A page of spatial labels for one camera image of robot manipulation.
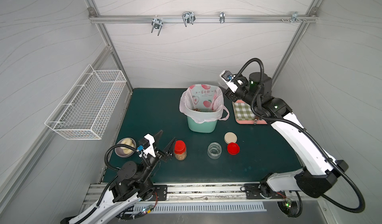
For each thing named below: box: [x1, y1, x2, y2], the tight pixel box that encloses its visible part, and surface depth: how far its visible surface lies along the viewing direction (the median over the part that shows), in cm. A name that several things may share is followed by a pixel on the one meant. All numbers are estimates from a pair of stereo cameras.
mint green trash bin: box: [187, 115, 218, 133], surface depth 97 cm
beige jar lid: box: [223, 131, 238, 144], surface depth 95 cm
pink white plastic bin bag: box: [179, 84, 230, 124], surface depth 90 cm
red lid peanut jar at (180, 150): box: [174, 139, 188, 161], surface depth 80 cm
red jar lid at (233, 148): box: [226, 142, 241, 156], surface depth 90 cm
